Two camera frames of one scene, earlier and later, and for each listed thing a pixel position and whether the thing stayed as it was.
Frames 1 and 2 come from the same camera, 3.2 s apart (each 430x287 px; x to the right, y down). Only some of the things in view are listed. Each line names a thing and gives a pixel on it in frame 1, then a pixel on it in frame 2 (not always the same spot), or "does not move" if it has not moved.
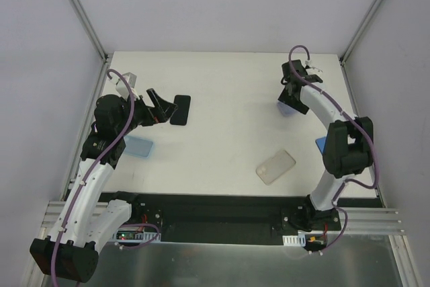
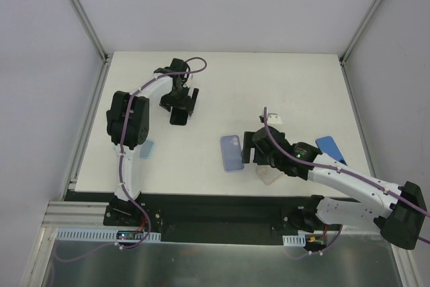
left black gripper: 152,107 to 181,102
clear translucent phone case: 273,167 does not move
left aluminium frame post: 80,11 does not move
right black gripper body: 291,101 to 254,148
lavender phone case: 287,109 to 232,153
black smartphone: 180,117 does not move
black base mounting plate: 222,219 does not move
